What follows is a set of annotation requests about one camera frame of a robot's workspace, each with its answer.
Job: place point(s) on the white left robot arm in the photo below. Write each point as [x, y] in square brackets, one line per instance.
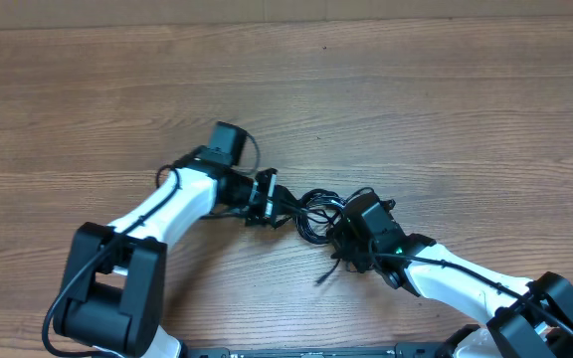
[111, 295]

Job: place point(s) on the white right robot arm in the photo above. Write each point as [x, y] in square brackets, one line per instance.
[514, 316]

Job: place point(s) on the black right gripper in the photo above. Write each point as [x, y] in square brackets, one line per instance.
[338, 239]

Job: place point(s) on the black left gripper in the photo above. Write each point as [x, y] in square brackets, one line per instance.
[279, 201]

